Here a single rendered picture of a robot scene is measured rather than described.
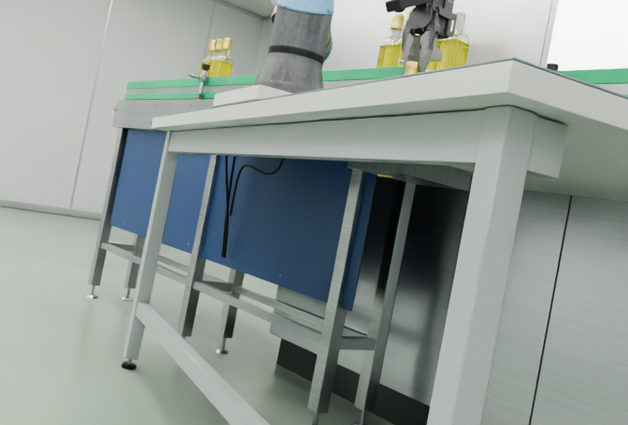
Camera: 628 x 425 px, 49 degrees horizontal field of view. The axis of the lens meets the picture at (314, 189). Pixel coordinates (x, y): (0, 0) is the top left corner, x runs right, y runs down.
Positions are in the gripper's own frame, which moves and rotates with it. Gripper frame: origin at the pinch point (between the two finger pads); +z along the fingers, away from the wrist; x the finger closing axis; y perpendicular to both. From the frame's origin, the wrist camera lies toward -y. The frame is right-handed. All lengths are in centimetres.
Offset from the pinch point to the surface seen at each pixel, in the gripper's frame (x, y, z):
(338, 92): -33, -45, 18
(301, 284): 41, 12, 56
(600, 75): -31.1, 23.0, -2.9
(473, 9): 20, 38, -28
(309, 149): -18.8, -37.7, 25.4
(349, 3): 80, 40, -38
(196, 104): 117, 8, 5
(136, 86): 178, 8, -4
